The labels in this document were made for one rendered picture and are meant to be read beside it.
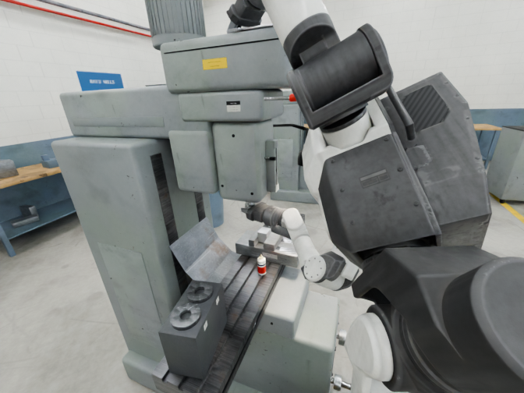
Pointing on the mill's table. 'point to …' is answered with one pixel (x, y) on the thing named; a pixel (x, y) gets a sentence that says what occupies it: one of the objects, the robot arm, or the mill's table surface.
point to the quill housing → (242, 159)
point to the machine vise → (287, 254)
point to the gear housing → (231, 105)
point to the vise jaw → (272, 242)
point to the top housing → (226, 62)
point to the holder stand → (194, 329)
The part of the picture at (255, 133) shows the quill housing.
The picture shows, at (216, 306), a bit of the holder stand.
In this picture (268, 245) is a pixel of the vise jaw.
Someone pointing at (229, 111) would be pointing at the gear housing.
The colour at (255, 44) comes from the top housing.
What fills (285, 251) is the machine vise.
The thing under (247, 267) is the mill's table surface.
